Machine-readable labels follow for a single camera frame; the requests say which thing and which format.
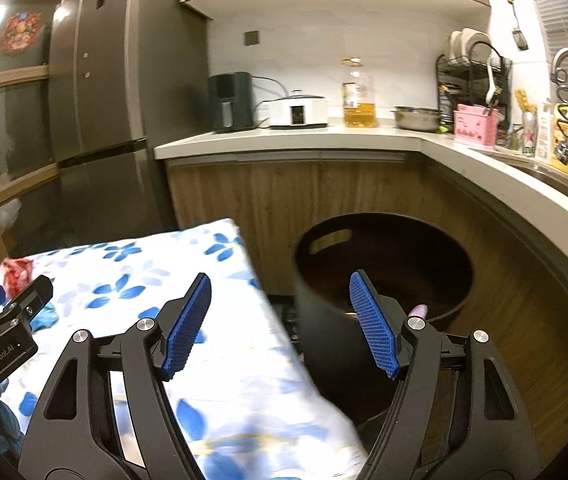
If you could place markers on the white plastic bag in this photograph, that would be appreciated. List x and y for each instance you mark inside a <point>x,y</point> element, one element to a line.
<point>8,220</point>

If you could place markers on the red wrapper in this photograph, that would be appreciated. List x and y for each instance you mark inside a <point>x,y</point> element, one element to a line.
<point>16,275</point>

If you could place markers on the white ladle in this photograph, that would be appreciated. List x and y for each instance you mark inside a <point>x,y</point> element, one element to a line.
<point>491,90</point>

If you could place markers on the red paper door decoration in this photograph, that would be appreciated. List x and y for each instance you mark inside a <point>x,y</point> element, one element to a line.
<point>19,32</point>

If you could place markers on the black dish rack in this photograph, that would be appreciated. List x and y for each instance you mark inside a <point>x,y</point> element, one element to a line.
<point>464,85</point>

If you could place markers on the blue floral tablecloth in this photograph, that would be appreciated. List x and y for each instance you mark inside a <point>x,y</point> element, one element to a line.
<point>244,385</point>

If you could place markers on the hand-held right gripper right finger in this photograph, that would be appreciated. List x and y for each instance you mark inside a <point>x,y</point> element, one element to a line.
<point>374,325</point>

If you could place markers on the steel pot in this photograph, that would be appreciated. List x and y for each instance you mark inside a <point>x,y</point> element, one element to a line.
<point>416,119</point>

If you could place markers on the white bottle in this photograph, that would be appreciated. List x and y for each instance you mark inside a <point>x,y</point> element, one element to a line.
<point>545,135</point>

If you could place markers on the round black bin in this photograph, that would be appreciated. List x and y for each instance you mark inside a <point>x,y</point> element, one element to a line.
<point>324,340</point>

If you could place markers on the steel sink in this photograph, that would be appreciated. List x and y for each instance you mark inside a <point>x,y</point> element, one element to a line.
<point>554,175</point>

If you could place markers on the grey refrigerator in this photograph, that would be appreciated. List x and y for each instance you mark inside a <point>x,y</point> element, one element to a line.
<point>124,85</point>

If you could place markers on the dark wall socket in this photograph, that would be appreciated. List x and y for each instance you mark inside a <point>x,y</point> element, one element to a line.
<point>252,37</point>

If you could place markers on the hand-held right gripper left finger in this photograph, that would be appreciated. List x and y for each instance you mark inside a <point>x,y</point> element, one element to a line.
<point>184,325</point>

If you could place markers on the blue plastic scrap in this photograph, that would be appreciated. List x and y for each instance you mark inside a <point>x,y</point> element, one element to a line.
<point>45,320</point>

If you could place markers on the black air fryer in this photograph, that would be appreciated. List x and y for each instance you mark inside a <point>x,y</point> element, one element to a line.
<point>229,102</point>

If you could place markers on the wooden lower cabinet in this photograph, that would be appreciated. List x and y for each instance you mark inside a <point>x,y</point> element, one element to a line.
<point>264,195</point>

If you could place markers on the pink utensil box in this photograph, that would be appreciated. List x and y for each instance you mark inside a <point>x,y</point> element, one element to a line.
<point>474,127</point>

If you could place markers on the white electric cooker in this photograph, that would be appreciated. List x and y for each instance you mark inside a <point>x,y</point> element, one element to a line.
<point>296,112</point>

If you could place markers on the hanging metal spatula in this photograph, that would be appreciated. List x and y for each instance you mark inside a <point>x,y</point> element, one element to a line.
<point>519,37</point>

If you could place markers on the wooden framed glass door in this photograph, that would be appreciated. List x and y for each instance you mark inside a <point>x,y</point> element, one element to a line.
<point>9,125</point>

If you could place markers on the drink can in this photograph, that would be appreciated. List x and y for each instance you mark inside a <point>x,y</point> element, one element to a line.
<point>529,135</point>

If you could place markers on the white plates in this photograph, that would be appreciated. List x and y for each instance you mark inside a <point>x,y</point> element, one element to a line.
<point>469,42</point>

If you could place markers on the cooking oil bottle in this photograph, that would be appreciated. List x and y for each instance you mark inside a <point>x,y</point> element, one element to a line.
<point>359,110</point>

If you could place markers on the pink tissue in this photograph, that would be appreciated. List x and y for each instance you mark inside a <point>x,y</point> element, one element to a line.
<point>420,311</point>

